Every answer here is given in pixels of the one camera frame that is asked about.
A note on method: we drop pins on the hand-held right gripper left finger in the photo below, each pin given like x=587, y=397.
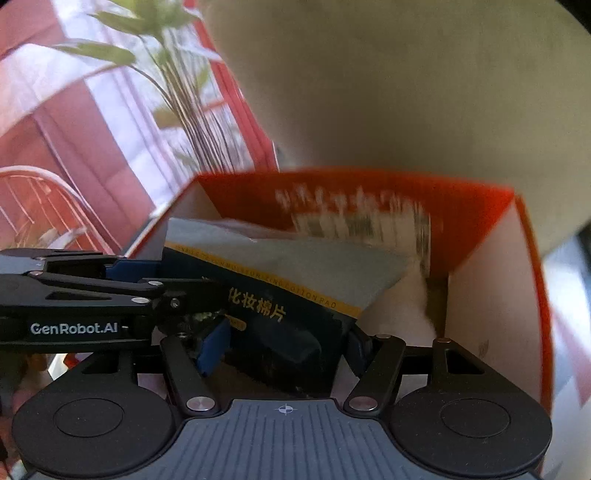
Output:
x=213, y=346

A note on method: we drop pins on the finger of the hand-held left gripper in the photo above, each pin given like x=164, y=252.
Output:
x=184, y=300
x=138, y=269

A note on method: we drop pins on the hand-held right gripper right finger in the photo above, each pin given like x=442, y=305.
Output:
x=359, y=353

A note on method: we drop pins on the dark blue cotton pad packet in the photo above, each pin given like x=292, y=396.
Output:
x=286, y=277

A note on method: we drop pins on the red strawberry print box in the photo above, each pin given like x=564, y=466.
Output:
x=485, y=286

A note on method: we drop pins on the beige upholstered chair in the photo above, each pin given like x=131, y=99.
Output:
x=415, y=92

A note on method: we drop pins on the printed wall cloth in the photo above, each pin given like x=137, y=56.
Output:
x=92, y=115

